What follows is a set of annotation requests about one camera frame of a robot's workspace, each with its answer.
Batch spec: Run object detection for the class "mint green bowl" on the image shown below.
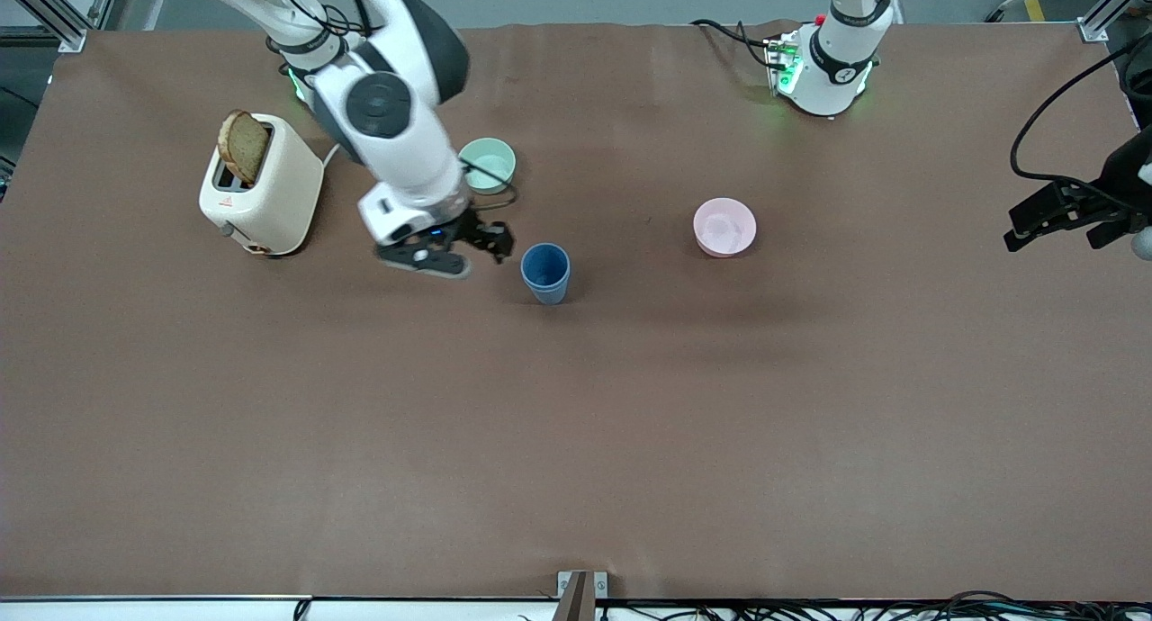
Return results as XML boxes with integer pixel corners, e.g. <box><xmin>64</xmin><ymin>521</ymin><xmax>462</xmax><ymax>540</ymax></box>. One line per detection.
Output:
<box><xmin>457</xmin><ymin>138</ymin><xmax>518</xmax><ymax>195</ymax></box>

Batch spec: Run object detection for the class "cream white toaster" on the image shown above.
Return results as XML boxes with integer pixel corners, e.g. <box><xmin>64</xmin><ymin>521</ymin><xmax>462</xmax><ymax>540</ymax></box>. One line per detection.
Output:
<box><xmin>198</xmin><ymin>112</ymin><xmax>325</xmax><ymax>257</ymax></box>

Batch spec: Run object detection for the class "brown bread slice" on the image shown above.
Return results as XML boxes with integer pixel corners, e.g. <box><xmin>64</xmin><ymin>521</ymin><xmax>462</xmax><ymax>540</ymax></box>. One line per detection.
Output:
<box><xmin>218</xmin><ymin>110</ymin><xmax>272</xmax><ymax>187</ymax></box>

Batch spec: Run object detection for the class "brown table cover mat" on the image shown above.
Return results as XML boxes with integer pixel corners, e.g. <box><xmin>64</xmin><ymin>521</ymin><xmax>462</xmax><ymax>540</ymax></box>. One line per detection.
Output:
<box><xmin>0</xmin><ymin>22</ymin><xmax>1152</xmax><ymax>601</ymax></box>

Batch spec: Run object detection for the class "pink bowl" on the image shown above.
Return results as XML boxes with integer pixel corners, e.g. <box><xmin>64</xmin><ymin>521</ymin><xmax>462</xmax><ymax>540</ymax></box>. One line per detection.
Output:
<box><xmin>693</xmin><ymin>198</ymin><xmax>758</xmax><ymax>259</ymax></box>

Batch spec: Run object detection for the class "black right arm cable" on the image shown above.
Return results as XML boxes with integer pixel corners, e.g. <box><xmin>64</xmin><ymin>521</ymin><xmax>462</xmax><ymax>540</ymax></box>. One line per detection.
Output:
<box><xmin>265</xmin><ymin>0</ymin><xmax>521</xmax><ymax>212</ymax></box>

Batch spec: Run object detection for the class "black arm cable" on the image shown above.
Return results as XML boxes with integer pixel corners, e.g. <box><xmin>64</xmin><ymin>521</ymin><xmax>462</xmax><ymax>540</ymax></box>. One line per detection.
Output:
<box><xmin>265</xmin><ymin>0</ymin><xmax>521</xmax><ymax>212</ymax></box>
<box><xmin>1009</xmin><ymin>36</ymin><xmax>1152</xmax><ymax>192</ymax></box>

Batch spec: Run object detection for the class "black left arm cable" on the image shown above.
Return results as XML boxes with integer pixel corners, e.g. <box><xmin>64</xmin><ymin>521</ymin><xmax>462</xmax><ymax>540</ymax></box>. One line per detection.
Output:
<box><xmin>1009</xmin><ymin>36</ymin><xmax>1152</xmax><ymax>192</ymax></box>

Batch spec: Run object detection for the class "aluminium frame post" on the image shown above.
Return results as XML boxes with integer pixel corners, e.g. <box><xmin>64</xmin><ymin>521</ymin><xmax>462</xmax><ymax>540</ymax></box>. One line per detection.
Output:
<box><xmin>0</xmin><ymin>0</ymin><xmax>91</xmax><ymax>53</ymax></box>
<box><xmin>1077</xmin><ymin>0</ymin><xmax>1152</xmax><ymax>43</ymax></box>

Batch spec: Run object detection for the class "black base power cable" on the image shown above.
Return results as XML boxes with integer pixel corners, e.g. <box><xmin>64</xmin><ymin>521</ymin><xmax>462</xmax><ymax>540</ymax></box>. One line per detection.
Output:
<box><xmin>690</xmin><ymin>18</ymin><xmax>777</xmax><ymax>71</ymax></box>

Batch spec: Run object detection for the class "metal table edge bracket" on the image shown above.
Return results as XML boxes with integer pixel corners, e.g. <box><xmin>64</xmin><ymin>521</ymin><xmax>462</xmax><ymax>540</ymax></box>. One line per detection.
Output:
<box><xmin>556</xmin><ymin>571</ymin><xmax>609</xmax><ymax>621</ymax></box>

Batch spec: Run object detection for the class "black cable bundle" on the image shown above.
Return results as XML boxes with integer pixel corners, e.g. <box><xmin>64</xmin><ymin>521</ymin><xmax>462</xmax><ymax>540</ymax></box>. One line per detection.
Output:
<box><xmin>598</xmin><ymin>589</ymin><xmax>1152</xmax><ymax>621</ymax></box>

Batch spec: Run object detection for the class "white table edge rail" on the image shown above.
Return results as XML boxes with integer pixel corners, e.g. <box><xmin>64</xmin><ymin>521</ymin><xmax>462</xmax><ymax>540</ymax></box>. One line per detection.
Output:
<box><xmin>0</xmin><ymin>596</ymin><xmax>559</xmax><ymax>621</ymax></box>

